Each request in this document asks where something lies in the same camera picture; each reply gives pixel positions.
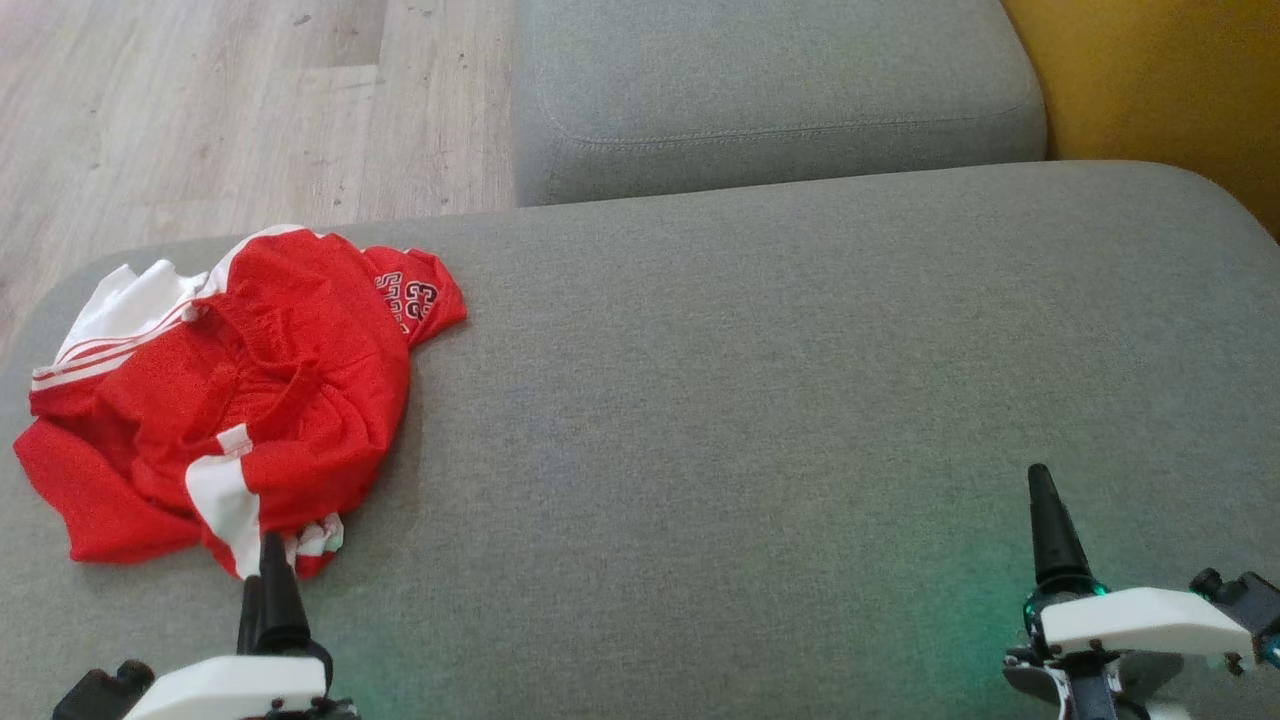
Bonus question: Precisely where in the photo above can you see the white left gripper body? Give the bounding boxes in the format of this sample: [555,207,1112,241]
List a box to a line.
[125,640,359,720]

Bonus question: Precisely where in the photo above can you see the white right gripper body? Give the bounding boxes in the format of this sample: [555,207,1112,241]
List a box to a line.
[1003,576,1257,720]

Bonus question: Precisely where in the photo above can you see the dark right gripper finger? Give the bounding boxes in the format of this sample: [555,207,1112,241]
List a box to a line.
[1028,463,1097,592]

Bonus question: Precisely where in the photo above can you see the small grey sofa cushion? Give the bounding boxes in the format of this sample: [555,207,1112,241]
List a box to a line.
[512,0,1048,208]

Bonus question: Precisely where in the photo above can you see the red shorts with white band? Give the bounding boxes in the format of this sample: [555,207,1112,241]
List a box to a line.
[130,290,413,581]

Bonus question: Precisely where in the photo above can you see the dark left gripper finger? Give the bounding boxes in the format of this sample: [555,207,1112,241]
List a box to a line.
[237,575,263,657]
[258,532,312,653]

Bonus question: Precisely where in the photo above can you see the large grey sofa seat cushion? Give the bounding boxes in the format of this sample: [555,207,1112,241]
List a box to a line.
[0,160,1280,720]

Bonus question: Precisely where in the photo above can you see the red jersey with white sleeves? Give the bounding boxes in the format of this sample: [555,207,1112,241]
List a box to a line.
[12,225,469,564]

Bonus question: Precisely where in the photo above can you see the yellow upholstered furniture panel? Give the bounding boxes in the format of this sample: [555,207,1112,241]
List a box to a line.
[1000,0,1280,241]

